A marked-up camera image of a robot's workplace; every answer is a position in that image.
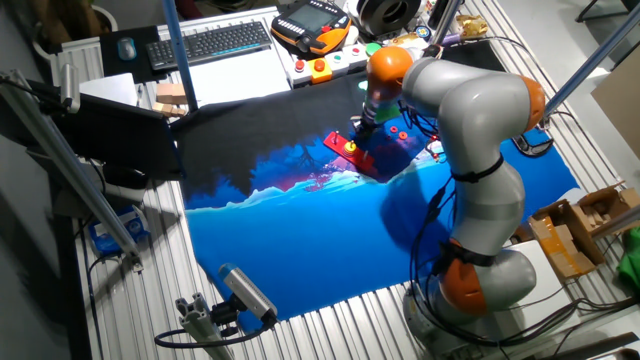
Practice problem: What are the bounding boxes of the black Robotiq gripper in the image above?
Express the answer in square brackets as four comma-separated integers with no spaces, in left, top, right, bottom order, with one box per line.
[353,115,381,139]

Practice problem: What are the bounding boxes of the red Hanoi base with pegs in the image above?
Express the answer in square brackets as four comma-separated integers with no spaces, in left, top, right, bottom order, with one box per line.
[322,130,377,174]

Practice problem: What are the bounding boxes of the large wooden block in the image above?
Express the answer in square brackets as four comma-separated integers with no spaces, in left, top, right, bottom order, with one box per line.
[155,82,189,106]

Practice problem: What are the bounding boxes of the small wooden block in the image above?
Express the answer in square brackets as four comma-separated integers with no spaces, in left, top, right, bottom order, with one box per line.
[152,102,187,119]

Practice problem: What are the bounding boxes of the green button white box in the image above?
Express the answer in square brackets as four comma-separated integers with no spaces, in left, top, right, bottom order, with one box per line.
[324,49,351,79]

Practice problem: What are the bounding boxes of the orange button yellow box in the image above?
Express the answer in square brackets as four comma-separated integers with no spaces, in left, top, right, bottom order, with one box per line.
[307,57,334,85]

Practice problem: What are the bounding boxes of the red button white box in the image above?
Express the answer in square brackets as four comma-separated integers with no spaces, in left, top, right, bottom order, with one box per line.
[288,57,314,89]
[343,43,370,74]

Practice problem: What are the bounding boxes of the yellow snack packet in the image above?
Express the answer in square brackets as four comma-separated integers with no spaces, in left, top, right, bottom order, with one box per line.
[389,32,426,49]

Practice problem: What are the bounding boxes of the black filament spool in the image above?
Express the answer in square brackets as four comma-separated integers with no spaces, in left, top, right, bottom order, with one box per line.
[355,0,424,37]

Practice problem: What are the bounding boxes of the blue landscape print cloth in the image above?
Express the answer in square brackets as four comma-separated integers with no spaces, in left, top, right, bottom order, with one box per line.
[172,69,581,334]

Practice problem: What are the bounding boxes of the orange black teach pendant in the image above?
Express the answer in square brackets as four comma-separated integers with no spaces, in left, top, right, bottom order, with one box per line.
[270,0,353,56]

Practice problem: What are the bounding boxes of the black mat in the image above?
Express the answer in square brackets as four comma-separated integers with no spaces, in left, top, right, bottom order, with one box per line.
[424,39,507,74]

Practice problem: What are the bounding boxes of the white sheet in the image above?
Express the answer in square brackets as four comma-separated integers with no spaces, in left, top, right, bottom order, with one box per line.
[187,47,293,107]

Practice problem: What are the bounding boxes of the gold snack packet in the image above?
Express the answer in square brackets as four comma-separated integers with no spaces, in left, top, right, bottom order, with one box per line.
[455,14,489,40]

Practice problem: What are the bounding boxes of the black keyboard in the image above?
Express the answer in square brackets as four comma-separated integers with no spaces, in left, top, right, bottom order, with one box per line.
[145,20,274,72]

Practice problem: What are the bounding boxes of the open cardboard box with tape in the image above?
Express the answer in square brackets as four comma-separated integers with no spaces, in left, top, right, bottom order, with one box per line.
[528,198,606,280]

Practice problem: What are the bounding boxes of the black laptop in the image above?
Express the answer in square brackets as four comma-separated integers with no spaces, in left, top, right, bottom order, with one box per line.
[27,79,184,181]

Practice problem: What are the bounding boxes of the cardboard box with wood pieces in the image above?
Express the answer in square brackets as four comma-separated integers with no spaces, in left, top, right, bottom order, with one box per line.
[577,182,640,236]

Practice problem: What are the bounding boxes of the grey computer mouse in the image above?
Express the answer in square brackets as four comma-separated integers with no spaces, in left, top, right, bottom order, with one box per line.
[116,36,138,62]

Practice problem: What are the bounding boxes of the brown cardboard sheet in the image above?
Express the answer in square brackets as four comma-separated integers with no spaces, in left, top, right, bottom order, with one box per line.
[591,59,640,161]

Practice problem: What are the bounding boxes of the black mouse pad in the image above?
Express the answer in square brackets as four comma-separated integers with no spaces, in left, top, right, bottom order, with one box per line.
[98,25,169,85]

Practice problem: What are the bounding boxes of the blue wipes packet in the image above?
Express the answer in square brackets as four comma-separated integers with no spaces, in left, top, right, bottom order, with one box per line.
[88,204,151,257]

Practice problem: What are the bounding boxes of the green fabric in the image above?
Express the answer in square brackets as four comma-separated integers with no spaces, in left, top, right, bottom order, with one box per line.
[615,227,640,296]

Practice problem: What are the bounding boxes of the grey aluminium beam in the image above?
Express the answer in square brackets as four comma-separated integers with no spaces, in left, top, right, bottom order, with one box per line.
[0,69,144,271]

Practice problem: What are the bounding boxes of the green printed wrist mount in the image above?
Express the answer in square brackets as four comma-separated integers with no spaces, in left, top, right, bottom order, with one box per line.
[357,79,401,124]

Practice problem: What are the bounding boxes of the thin metal post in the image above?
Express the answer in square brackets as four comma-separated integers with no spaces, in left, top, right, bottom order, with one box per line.
[427,0,461,51]

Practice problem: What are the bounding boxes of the silver camera with blue end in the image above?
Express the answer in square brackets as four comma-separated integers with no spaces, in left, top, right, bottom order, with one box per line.
[218,263,279,324]

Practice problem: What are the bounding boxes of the blue aluminium post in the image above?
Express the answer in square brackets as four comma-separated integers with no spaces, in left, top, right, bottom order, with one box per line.
[160,0,200,112]

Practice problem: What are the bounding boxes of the slanted aluminium post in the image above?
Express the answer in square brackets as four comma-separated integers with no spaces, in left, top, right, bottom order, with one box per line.
[543,4,640,117]

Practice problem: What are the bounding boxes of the aluminium extrusion camera mount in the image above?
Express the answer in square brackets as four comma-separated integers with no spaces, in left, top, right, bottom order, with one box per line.
[174,292,234,360]

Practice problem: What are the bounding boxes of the black camera cable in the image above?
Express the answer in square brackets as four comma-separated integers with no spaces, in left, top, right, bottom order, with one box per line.
[153,314,276,350]

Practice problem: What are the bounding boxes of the plain silver camera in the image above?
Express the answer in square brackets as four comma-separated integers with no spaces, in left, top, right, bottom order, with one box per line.
[59,63,81,114]

